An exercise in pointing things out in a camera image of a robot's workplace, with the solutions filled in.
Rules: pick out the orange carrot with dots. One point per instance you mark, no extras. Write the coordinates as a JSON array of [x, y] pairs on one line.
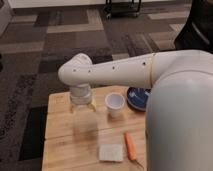
[[131, 150]]

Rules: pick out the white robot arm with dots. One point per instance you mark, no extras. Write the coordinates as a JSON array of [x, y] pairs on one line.
[[179, 112]]

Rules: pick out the white sponge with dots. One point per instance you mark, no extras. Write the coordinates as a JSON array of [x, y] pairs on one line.
[[111, 152]]

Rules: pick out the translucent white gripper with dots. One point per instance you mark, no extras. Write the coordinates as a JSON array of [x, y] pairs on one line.
[[81, 95]]

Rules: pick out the black office chair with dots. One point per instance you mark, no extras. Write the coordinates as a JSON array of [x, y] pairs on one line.
[[197, 33]]

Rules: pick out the blue plate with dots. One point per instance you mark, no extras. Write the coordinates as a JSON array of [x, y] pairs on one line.
[[138, 97]]

